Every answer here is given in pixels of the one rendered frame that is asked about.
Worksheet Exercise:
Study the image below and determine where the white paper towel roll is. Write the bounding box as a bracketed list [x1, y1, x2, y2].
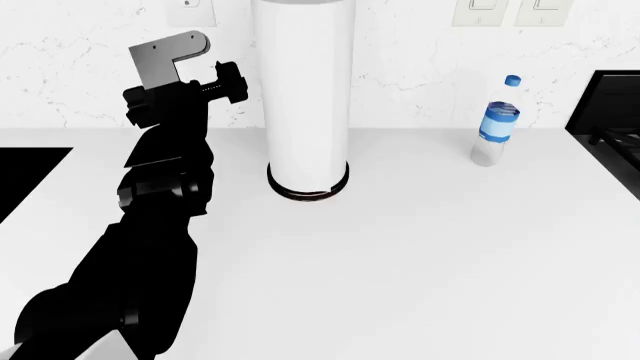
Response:
[250, 0, 358, 193]

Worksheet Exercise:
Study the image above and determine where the black countertop sink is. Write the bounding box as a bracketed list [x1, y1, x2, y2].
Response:
[0, 147, 75, 225]

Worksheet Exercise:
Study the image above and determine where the grey metal camera bracket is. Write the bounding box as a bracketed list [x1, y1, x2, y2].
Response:
[128, 30, 212, 92]

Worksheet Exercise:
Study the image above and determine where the black stove cooktop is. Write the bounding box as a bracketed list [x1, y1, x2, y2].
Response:
[564, 69, 640, 197]

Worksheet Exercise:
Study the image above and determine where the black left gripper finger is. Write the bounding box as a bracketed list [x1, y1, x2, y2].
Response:
[217, 73, 250, 105]
[214, 59, 241, 82]

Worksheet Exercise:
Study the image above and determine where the clear water bottle blue label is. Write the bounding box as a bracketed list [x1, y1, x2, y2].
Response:
[469, 73, 524, 168]

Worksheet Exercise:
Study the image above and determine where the black paper towel holder base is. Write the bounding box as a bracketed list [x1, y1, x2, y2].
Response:
[266, 160, 351, 204]

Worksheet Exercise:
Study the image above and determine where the white wall power outlet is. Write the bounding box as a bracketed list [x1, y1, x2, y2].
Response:
[166, 0, 219, 29]

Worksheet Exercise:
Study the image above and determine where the beige wall light switch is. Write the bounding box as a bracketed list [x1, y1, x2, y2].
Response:
[451, 0, 509, 28]
[514, 0, 574, 28]

